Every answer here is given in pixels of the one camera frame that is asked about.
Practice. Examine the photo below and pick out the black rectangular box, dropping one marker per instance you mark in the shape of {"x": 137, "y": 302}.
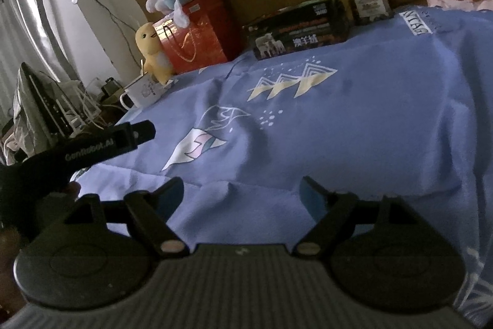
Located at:
{"x": 300, "y": 28}

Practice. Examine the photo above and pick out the red gift bag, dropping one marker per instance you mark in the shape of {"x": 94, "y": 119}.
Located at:
{"x": 200, "y": 32}

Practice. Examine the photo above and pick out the yellow duck plush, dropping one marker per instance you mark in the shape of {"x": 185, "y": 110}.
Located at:
{"x": 154, "y": 51}

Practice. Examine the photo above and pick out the white enamel mug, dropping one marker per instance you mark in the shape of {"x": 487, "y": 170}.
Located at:
{"x": 144, "y": 92}

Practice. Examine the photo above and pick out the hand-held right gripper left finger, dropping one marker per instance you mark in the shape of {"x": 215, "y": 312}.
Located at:
{"x": 173, "y": 198}

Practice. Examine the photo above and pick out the dark electric device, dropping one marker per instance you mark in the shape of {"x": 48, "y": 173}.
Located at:
{"x": 38, "y": 109}

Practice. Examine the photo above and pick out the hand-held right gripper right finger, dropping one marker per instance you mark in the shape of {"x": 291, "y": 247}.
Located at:
{"x": 310, "y": 198}

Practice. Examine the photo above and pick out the person's left hand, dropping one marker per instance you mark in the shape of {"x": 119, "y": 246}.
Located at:
{"x": 8, "y": 267}

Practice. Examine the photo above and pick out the blue printed bedsheet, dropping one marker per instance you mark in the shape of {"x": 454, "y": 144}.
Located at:
{"x": 327, "y": 121}

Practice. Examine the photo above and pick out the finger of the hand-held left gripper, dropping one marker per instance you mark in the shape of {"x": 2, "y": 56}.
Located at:
{"x": 143, "y": 133}

